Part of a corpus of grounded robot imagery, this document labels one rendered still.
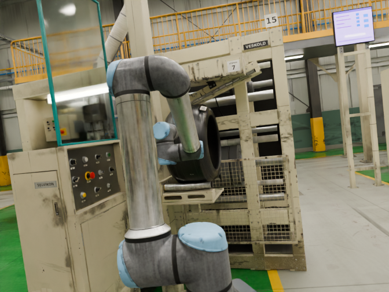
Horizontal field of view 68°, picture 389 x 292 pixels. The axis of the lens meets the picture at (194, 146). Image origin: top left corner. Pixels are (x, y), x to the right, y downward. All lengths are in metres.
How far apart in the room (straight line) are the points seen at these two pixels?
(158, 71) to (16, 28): 13.57
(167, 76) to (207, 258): 0.57
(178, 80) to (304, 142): 10.49
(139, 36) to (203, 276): 1.69
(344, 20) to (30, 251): 5.14
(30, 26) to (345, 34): 11.72
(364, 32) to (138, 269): 5.16
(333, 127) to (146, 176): 10.91
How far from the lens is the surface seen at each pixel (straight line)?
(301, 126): 11.30
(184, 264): 0.92
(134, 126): 0.92
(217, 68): 2.22
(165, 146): 1.43
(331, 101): 11.71
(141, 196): 0.92
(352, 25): 5.55
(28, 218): 1.89
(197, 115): 1.84
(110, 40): 2.64
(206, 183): 1.90
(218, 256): 0.92
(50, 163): 1.71
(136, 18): 2.23
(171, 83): 0.96
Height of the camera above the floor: 1.27
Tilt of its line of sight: 3 degrees down
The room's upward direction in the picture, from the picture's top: 7 degrees counter-clockwise
